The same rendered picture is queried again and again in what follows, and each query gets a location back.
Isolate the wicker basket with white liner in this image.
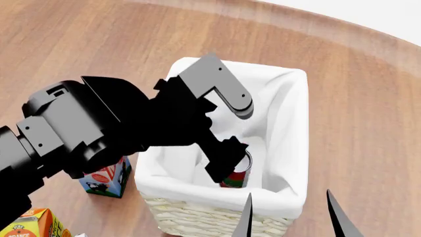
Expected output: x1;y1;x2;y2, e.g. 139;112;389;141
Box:
134;56;310;220

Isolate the woven wicker basket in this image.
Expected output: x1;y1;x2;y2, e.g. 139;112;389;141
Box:
139;191;296;237

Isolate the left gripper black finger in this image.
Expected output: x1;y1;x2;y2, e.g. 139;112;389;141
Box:
197;135;249;184

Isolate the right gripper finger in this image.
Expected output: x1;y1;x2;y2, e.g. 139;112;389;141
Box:
326;188;366;237
232;192;254;237

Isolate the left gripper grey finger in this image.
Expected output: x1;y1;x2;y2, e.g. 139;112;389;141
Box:
179;51;255;120

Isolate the orange juice carton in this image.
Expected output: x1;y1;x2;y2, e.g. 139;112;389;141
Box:
0;207;73;237

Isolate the red tomato sauce can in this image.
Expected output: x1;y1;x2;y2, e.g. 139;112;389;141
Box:
219;142;254;190

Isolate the milk carton with cow print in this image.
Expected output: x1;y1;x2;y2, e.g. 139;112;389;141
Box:
78;155;133;199

